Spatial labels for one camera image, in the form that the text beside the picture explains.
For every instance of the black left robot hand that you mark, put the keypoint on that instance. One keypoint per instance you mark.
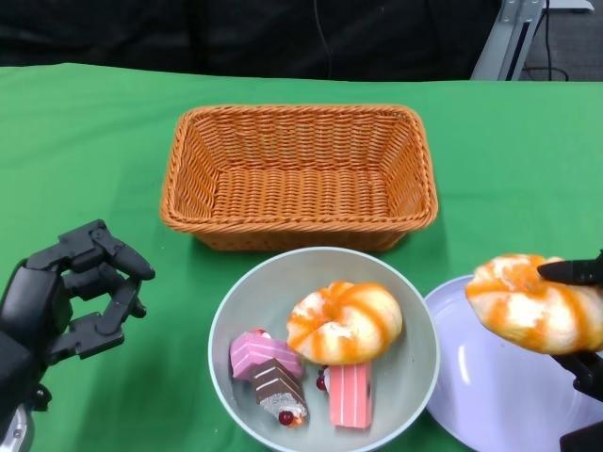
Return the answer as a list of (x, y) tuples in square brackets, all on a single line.
[(33, 301)]

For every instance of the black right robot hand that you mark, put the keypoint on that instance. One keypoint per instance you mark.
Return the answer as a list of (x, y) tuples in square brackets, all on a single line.
[(575, 272)]

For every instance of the grey round bowl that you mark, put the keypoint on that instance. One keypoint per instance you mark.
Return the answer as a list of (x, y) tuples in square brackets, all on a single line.
[(264, 292)]

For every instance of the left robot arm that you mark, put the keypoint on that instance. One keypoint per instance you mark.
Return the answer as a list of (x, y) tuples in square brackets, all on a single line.
[(14, 372)]

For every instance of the lavender round plate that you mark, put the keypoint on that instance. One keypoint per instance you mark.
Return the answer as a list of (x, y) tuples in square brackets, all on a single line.
[(494, 400)]

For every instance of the magenta layered cake slice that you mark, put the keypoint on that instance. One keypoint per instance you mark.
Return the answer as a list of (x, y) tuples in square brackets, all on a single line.
[(254, 350)]

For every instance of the chocolate cake slice with cream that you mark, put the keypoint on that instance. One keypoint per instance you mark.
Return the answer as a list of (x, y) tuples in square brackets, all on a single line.
[(275, 381)]

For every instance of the salmon pink cake slice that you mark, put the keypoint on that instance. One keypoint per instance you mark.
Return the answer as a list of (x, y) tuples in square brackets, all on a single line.
[(348, 400)]

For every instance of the orange wicker basket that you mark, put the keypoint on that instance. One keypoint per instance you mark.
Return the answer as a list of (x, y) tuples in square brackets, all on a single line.
[(301, 198)]

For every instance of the green tablecloth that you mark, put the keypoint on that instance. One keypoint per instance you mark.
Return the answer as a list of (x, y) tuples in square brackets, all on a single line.
[(70, 165)]

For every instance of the grey metal stand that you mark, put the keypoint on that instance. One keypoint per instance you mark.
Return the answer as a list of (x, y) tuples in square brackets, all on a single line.
[(506, 42)]

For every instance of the black backdrop cloth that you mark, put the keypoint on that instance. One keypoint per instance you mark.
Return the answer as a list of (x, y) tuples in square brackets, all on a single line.
[(141, 28)]

